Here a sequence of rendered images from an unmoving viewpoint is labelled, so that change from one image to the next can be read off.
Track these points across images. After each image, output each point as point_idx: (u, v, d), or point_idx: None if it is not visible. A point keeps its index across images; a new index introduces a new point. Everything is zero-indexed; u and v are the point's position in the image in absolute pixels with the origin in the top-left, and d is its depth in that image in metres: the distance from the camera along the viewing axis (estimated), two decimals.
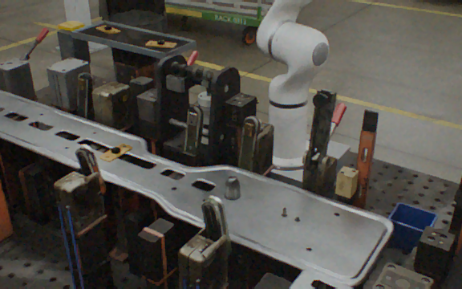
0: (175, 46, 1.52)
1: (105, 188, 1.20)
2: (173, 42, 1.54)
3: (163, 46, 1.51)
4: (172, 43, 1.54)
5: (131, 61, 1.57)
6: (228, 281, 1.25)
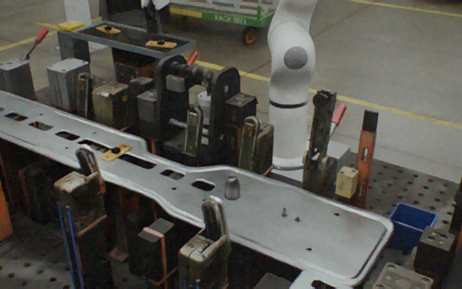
0: (175, 46, 1.52)
1: (105, 188, 1.20)
2: (173, 42, 1.54)
3: (163, 46, 1.51)
4: (172, 43, 1.54)
5: (131, 61, 1.57)
6: (228, 281, 1.25)
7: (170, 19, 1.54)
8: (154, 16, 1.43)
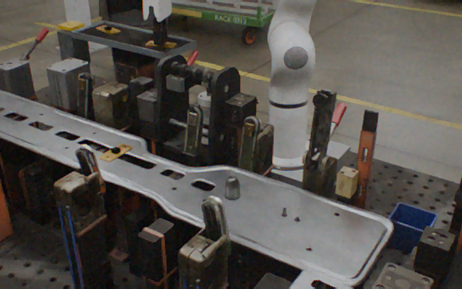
0: (175, 46, 1.52)
1: (105, 188, 1.20)
2: (173, 42, 1.54)
3: (163, 46, 1.51)
4: (172, 43, 1.54)
5: (131, 61, 1.57)
6: (228, 281, 1.25)
7: (168, 38, 1.53)
8: (160, 30, 1.48)
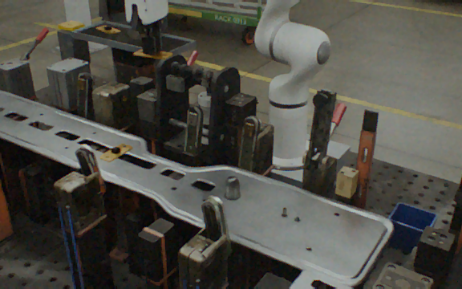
0: (169, 56, 1.18)
1: (105, 188, 1.20)
2: (169, 52, 1.19)
3: (153, 57, 1.17)
4: (168, 53, 1.19)
5: (131, 61, 1.57)
6: (228, 281, 1.25)
7: (161, 46, 1.19)
8: (149, 35, 1.15)
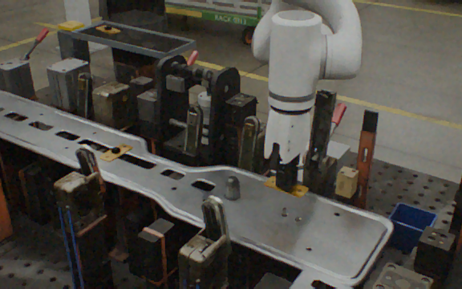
0: (305, 193, 1.04)
1: (105, 188, 1.20)
2: (305, 186, 1.06)
3: (287, 193, 1.04)
4: (303, 187, 1.05)
5: (131, 61, 1.57)
6: (228, 281, 1.25)
7: (297, 178, 1.05)
8: (286, 172, 1.01)
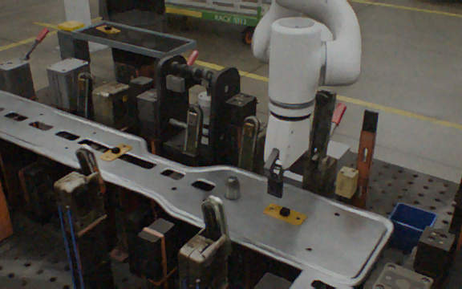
0: (303, 221, 1.08)
1: (105, 188, 1.20)
2: (302, 213, 1.09)
3: (285, 221, 1.07)
4: (301, 214, 1.09)
5: (131, 61, 1.57)
6: (228, 281, 1.25)
7: (304, 170, 1.08)
8: (278, 178, 0.99)
